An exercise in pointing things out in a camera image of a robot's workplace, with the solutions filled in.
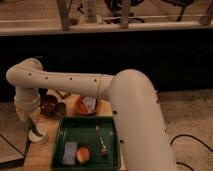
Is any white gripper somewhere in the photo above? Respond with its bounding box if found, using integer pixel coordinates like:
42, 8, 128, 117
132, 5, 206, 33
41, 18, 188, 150
14, 89, 43, 137

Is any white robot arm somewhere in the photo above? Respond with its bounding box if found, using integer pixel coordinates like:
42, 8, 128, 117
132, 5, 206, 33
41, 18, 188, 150
6, 58, 178, 171

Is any white paper cup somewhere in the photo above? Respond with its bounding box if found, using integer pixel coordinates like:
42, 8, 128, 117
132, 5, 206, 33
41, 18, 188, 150
28, 124, 48, 144

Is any small dark metal cup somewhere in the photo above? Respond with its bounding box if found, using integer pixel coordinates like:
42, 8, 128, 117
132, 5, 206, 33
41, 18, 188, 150
55, 102, 67, 115

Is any dark brown bowl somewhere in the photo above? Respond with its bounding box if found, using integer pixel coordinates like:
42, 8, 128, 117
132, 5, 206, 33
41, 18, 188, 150
40, 95, 58, 116

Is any wooden table board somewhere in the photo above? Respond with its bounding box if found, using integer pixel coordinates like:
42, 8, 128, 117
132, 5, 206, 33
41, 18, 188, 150
22, 89, 126, 171

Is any blue grey sponge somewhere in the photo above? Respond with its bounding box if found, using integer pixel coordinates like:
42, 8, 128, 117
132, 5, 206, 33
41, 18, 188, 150
62, 141, 78, 165

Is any green plastic tray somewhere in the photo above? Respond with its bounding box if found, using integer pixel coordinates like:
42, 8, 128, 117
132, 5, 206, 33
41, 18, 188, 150
50, 116, 121, 171

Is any orange bowl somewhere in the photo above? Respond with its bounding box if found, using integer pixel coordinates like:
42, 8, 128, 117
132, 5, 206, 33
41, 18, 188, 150
74, 96, 101, 115

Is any grey blue cloth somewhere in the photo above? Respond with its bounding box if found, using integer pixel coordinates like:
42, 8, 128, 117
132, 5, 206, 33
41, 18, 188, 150
82, 97, 96, 112

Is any orange peach fruit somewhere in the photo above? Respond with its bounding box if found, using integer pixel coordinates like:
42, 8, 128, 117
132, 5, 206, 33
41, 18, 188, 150
76, 147, 90, 164

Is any metal fork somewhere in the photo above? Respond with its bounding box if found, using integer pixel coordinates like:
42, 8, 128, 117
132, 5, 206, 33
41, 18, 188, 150
95, 124, 108, 157

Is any black cable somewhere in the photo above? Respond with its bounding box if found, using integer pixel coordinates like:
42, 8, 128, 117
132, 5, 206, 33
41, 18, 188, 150
169, 133, 213, 171

